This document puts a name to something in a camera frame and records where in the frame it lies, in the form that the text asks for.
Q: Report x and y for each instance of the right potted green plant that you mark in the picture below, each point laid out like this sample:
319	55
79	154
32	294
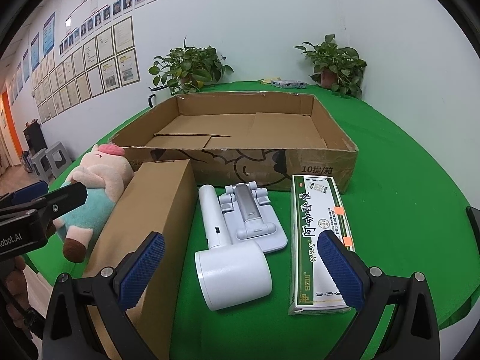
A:
339	69

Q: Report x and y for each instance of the framed certificates on wall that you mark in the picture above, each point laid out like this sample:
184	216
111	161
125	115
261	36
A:
102	63

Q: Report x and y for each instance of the white mug black handle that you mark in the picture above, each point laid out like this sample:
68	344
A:
158	94

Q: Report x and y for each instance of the pink teal plush pig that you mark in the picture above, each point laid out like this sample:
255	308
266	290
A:
105	172

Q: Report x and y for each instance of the white folding phone stand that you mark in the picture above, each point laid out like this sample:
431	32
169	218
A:
249	216

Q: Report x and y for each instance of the left potted green plant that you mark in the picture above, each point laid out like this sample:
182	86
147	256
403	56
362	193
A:
187	69

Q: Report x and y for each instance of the brown cardboard insert box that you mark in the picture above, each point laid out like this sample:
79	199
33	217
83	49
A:
161	197

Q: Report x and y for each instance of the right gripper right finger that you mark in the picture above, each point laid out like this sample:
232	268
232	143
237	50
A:
412	332

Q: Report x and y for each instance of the small items on table back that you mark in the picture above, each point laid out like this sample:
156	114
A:
284	84

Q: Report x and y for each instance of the grey plastic stool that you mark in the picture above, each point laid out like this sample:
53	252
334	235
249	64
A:
41	165
58	158

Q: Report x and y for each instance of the blue wall posters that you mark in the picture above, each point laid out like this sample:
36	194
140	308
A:
38	39

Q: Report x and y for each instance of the person's left hand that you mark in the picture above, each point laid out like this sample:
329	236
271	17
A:
17	286

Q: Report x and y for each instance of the potted green plant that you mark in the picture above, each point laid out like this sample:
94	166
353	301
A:
339	69
187	69

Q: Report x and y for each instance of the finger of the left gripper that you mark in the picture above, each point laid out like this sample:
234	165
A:
25	195
40	212

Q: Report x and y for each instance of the black flat device table edge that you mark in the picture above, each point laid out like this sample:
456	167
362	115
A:
473	215

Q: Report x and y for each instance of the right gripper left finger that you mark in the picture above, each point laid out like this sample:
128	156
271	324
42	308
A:
70	332

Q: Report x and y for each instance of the green white long carton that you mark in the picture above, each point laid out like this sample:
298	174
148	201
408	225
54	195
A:
316	207

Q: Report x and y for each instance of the large open cardboard box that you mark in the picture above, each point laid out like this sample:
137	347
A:
234	137

